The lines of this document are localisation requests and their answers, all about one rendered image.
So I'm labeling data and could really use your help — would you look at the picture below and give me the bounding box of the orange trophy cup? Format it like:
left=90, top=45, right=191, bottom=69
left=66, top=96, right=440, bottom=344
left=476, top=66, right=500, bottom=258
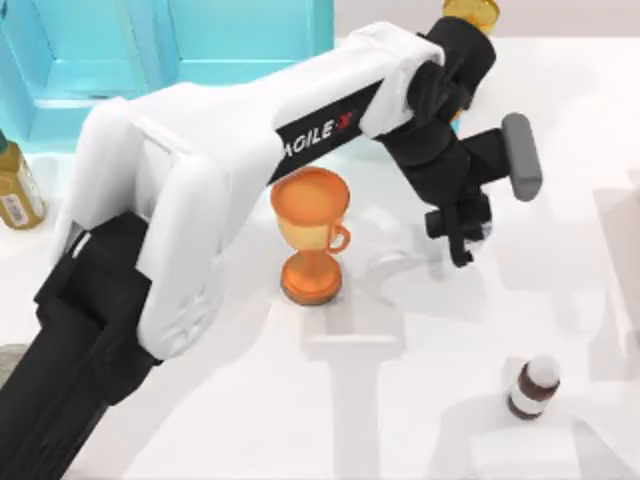
left=269, top=167, right=353, bottom=305

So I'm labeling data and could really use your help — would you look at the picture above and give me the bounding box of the golden trophy cup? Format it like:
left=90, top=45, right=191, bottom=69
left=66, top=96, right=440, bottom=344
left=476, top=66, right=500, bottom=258
left=442, top=0, right=501, bottom=35

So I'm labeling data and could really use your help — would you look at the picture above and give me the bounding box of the yellow-brown bottle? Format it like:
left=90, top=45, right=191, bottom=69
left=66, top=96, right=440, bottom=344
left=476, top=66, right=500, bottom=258
left=0, top=128, right=48, bottom=231

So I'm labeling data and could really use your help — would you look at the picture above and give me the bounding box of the light blue rack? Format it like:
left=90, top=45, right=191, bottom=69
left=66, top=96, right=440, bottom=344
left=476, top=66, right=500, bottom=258
left=0, top=0, right=346, bottom=142

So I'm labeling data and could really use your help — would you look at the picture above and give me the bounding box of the brown bottle with white cap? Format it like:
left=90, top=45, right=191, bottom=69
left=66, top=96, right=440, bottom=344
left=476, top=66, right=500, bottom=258
left=506, top=353, right=562, bottom=419

